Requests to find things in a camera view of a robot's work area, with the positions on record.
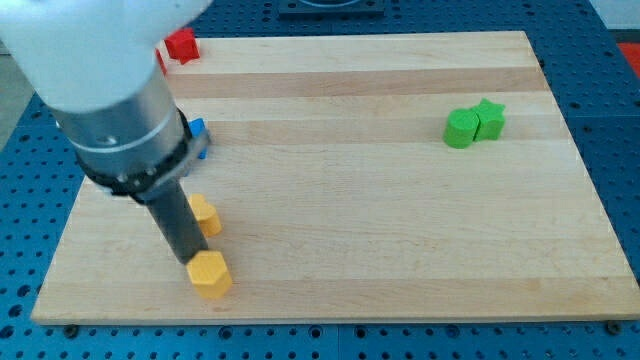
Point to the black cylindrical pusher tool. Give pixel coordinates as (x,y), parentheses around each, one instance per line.
(173,214)

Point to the yellow hexagon block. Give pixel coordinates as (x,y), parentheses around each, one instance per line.
(209,274)

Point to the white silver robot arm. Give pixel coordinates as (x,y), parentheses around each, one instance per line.
(93,63)

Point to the blue cube block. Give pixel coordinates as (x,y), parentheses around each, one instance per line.
(197,126)

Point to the yellow heart block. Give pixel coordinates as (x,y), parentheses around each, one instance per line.
(206,215)

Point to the red star block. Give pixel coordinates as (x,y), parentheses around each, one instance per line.
(182,46)

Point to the wooden board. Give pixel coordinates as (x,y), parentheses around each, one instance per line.
(341,203)

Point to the green cylinder block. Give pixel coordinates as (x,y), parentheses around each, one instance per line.
(461,128)

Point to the green star block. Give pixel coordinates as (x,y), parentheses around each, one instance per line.
(491,120)

